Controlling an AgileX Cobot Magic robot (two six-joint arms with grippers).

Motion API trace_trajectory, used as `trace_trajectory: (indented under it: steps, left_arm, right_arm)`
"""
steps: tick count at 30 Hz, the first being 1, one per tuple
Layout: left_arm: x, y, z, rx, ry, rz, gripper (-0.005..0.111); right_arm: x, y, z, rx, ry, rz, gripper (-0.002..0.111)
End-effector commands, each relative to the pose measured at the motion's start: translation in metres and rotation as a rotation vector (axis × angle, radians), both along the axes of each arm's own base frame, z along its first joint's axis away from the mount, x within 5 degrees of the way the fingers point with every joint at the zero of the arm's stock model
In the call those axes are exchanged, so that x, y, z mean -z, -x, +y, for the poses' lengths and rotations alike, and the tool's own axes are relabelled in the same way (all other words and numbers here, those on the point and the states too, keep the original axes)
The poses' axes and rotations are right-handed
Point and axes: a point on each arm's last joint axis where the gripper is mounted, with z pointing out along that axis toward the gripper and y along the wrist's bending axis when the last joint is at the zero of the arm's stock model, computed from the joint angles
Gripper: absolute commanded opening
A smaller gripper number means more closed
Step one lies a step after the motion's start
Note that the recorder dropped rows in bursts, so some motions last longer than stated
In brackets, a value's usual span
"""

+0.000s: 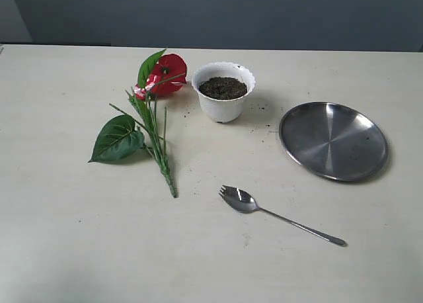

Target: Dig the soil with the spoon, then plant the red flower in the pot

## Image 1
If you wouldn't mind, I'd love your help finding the dark soil in pot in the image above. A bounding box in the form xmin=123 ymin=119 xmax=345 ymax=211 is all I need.
xmin=198 ymin=77 xmax=248 ymax=100

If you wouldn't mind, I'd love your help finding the stainless steel spork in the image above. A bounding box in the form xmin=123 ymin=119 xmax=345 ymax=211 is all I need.
xmin=219 ymin=185 xmax=348 ymax=247

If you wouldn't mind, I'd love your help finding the red artificial flower with leaves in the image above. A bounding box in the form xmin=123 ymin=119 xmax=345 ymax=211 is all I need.
xmin=89 ymin=49 xmax=188 ymax=198

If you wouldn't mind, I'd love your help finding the white plastic flower pot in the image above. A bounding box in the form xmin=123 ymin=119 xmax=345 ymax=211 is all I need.
xmin=191 ymin=62 xmax=256 ymax=123

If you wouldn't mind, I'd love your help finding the round stainless steel plate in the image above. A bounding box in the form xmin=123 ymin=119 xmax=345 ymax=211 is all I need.
xmin=278 ymin=101 xmax=389 ymax=183

